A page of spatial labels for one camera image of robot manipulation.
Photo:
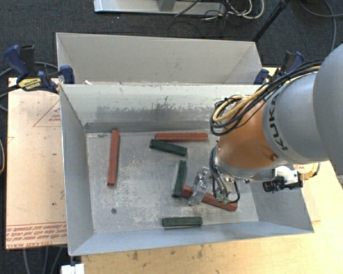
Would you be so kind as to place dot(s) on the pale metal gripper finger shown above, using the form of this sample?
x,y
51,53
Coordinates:
x,y
203,175
196,194

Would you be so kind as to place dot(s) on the red-brown flat block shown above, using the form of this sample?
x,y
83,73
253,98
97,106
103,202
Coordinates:
x,y
181,137
113,158
213,201

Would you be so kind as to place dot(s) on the dark green flat block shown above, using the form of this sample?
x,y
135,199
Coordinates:
x,y
180,178
168,148
182,222

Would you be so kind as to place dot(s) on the grey metal bin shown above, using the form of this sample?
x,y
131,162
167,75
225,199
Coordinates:
x,y
143,181

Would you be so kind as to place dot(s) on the brown cardboard board red print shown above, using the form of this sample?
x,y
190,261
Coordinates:
x,y
34,164

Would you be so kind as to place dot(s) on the black cylinder on white bracket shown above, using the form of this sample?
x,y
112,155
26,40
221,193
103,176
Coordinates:
x,y
280,181

